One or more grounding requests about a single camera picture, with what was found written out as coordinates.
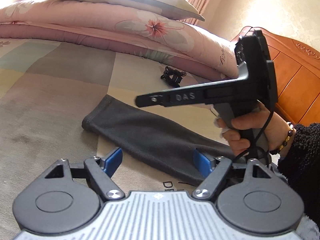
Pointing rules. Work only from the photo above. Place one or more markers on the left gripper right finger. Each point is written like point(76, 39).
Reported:
point(214, 171)

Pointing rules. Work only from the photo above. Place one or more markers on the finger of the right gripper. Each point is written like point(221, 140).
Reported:
point(147, 100)

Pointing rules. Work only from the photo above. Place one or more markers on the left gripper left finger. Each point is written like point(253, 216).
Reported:
point(100, 175)

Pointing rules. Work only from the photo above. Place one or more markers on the dark grey trousers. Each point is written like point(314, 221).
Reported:
point(156, 141)

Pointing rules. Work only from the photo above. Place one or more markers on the right forearm black sleeve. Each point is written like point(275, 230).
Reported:
point(301, 167)

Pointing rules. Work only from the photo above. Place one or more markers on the person right hand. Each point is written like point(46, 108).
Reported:
point(279, 133)

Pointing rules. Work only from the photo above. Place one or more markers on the black hair claw clip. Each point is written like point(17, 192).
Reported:
point(173, 77)

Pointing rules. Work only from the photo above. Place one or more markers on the wooden orange headboard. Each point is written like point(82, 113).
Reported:
point(297, 73)

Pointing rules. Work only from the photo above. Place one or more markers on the folded floral pink quilt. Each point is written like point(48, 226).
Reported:
point(122, 29)

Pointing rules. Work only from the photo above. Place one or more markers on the striped pastel bed sheet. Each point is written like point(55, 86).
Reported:
point(47, 88)

